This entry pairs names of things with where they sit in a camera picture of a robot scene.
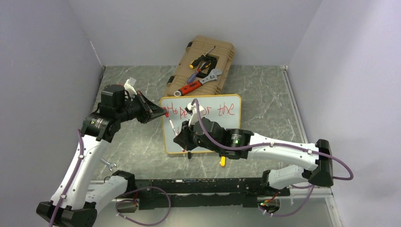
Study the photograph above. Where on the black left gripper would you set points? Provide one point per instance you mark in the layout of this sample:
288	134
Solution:
147	108

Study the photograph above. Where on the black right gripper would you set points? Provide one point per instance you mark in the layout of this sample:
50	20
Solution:
183	139

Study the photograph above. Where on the white red whiteboard marker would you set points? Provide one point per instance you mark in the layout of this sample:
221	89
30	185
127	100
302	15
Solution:
175	131

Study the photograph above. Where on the yellow framed whiteboard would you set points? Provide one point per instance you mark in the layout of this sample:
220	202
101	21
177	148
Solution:
224	109

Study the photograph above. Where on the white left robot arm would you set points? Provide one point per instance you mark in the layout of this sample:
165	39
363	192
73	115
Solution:
73	205

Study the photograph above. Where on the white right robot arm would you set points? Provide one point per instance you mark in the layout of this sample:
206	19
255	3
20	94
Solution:
307	162

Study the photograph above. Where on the yellow black screwdriver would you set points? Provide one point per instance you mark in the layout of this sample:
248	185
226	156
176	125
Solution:
197	61

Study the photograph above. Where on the small silver wrench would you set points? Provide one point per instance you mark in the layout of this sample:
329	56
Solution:
110	166

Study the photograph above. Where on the tan plastic tool case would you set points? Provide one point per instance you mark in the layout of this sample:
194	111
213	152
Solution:
221	58

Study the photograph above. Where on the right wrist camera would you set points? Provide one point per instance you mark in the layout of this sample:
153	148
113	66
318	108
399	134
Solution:
195	111

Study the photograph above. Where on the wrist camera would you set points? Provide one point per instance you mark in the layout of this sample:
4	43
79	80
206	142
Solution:
129	86
195	111

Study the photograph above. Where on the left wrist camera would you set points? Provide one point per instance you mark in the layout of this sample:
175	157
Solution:
129	86

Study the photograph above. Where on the blue handled screwdriver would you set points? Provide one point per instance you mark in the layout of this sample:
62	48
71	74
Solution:
205	65

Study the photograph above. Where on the red handled adjustable wrench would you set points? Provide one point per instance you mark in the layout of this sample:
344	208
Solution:
213	76

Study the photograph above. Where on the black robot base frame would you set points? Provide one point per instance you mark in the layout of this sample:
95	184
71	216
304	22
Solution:
207	192

